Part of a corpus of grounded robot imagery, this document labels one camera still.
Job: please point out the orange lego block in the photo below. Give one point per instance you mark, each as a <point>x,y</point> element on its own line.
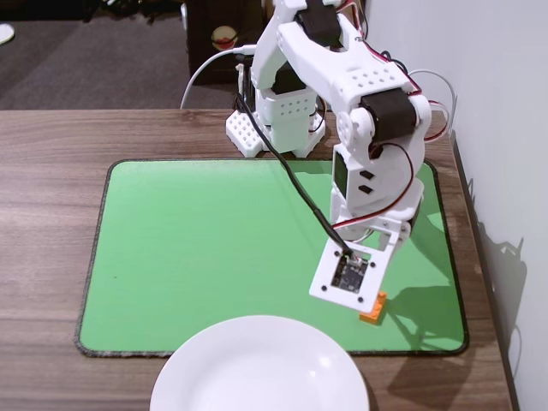
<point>373,314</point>

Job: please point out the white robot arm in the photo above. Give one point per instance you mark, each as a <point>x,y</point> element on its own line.
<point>325,64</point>

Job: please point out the white round plate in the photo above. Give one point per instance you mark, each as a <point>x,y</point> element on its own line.
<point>257,368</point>

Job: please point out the green mat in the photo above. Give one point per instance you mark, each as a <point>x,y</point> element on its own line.
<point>205,257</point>

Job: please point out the dark wooden cabinet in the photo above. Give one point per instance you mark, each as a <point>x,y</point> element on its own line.
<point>205,64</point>

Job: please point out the round red yellow sticker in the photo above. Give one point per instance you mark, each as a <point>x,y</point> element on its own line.
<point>224,37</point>

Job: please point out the white flat object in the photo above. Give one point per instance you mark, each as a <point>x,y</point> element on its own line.
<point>5,33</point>

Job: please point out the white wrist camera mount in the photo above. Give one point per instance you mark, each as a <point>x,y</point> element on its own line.
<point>325,282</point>

